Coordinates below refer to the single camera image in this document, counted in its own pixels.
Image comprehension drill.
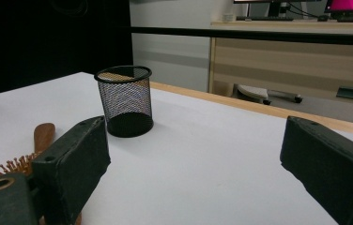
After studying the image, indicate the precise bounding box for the black horizontal bar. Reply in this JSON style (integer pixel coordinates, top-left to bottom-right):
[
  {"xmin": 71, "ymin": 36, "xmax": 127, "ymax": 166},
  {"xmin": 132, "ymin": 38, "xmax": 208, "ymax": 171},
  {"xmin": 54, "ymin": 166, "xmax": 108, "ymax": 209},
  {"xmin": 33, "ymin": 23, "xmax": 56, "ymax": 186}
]
[{"xmin": 130, "ymin": 26, "xmax": 353, "ymax": 47}]

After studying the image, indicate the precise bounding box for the light wooden desk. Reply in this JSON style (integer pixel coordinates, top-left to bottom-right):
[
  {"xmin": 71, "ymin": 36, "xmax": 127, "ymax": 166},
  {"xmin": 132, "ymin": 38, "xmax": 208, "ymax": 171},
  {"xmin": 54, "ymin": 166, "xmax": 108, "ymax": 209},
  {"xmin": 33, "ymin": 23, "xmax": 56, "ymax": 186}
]
[{"xmin": 207, "ymin": 20, "xmax": 353, "ymax": 98}]

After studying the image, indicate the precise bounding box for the monitor with pink screen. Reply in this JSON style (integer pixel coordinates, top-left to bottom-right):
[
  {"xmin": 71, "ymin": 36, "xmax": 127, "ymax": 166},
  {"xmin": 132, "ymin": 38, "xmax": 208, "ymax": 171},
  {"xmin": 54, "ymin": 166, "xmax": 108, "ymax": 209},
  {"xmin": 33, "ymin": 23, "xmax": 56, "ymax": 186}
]
[{"xmin": 324, "ymin": 0, "xmax": 353, "ymax": 15}]

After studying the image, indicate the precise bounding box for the black mesh pen holder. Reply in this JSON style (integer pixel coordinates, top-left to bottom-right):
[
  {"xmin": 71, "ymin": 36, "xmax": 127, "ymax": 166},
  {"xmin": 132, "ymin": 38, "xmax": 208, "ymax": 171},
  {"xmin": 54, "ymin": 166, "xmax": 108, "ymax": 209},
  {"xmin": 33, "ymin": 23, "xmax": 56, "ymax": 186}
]
[{"xmin": 94, "ymin": 65, "xmax": 155, "ymax": 139}]

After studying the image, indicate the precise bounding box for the grey chair base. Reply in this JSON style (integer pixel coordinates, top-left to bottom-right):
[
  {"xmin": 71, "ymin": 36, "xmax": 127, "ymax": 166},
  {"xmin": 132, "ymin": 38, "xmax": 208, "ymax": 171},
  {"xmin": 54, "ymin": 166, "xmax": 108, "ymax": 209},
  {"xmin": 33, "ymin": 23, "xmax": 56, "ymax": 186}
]
[{"xmin": 236, "ymin": 82, "xmax": 304, "ymax": 106}]

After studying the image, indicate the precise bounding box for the black monitor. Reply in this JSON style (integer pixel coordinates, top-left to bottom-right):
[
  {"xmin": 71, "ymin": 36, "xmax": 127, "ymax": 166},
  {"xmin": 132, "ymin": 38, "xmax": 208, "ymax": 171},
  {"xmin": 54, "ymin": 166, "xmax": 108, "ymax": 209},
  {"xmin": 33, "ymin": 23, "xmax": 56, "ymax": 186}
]
[{"xmin": 233, "ymin": 0, "xmax": 323, "ymax": 18}]

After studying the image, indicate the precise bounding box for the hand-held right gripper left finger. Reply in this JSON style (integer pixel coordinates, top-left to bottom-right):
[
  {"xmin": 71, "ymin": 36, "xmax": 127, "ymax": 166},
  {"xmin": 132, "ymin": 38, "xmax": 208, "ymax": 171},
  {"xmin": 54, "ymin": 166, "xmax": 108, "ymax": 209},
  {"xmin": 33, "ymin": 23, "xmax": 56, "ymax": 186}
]
[{"xmin": 31, "ymin": 115, "xmax": 112, "ymax": 225}]

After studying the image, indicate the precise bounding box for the wooden hairbrush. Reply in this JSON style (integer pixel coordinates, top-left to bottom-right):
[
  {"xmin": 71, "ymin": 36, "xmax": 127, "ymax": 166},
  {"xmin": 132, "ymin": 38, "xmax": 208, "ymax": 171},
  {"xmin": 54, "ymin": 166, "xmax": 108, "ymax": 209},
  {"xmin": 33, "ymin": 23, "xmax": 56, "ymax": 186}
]
[{"xmin": 0, "ymin": 122, "xmax": 84, "ymax": 225}]

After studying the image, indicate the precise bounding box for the black curtain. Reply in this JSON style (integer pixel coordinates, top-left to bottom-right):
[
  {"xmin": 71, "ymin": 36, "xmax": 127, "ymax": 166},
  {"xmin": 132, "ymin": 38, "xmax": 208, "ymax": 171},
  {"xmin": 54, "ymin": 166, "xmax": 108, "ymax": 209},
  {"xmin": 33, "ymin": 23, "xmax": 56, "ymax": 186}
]
[{"xmin": 0, "ymin": 0, "xmax": 134, "ymax": 98}]

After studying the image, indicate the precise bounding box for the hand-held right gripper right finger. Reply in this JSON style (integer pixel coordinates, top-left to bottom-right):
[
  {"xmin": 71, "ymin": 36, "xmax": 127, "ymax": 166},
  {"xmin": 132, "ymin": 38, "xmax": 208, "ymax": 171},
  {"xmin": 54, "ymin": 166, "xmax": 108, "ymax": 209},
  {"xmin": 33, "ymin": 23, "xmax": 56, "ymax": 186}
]
[{"xmin": 279, "ymin": 115, "xmax": 353, "ymax": 225}]

